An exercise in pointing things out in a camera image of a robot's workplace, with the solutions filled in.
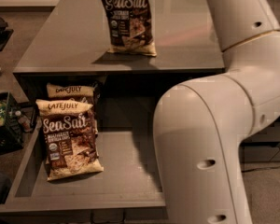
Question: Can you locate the brown chip bag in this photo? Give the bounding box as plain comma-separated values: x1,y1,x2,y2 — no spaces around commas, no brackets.
101,0,157,57
36,100,104,181
47,83,100,105

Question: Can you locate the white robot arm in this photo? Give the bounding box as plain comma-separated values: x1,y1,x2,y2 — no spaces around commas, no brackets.
153,0,280,224

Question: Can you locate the open grey top drawer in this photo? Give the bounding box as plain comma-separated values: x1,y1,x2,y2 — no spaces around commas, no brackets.
0,118,166,224

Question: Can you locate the grey cabinet with counter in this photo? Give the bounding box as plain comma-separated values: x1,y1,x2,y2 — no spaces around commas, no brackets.
14,0,280,132

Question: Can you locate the black plastic crate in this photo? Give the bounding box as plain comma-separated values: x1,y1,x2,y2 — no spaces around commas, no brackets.
0,92,23,155

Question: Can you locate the black floor cable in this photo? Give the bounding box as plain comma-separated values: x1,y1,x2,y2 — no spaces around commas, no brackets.
241,161,280,174

